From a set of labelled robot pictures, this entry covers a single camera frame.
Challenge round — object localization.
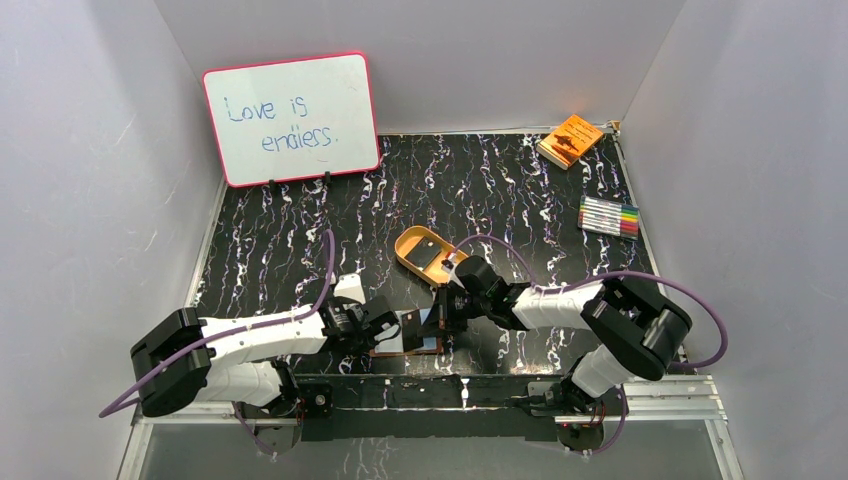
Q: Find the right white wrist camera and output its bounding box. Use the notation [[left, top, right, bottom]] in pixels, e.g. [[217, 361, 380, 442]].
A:
[[441, 252, 458, 274]]

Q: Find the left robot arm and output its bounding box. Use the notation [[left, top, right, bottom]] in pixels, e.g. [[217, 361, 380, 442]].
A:
[[130, 296, 402, 417]]

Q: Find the orange book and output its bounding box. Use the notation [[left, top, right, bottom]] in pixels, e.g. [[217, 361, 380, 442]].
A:
[[536, 114, 603, 170]]

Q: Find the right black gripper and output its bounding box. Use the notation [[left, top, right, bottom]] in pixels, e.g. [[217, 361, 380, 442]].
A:
[[418, 282, 490, 337]]

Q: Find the pink framed whiteboard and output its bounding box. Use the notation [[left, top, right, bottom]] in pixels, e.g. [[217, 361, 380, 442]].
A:
[[202, 52, 381, 188]]

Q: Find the brown leather card holder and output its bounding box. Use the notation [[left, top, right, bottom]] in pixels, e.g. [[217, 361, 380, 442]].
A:
[[369, 308, 443, 358]]

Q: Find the black credit card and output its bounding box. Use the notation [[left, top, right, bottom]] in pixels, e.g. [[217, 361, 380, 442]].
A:
[[400, 308, 441, 354], [405, 238, 442, 270]]

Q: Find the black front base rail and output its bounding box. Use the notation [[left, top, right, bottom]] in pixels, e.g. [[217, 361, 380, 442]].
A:
[[296, 374, 573, 441]]

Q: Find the coloured marker pen set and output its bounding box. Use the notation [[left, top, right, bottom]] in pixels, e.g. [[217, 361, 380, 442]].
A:
[[577, 195, 640, 240]]

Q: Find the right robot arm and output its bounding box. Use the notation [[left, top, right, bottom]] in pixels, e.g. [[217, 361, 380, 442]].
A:
[[418, 256, 692, 416]]

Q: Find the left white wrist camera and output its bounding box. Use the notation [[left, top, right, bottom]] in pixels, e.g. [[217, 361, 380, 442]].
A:
[[333, 273, 366, 304]]

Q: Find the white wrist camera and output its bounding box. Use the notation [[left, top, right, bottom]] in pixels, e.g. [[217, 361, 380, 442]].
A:
[[333, 273, 366, 304], [441, 252, 458, 274]]

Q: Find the orange oval tray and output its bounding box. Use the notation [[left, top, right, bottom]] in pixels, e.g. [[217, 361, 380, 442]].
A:
[[394, 225, 468, 287]]

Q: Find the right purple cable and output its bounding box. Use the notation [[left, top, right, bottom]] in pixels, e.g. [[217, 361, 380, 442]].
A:
[[443, 234, 729, 458]]

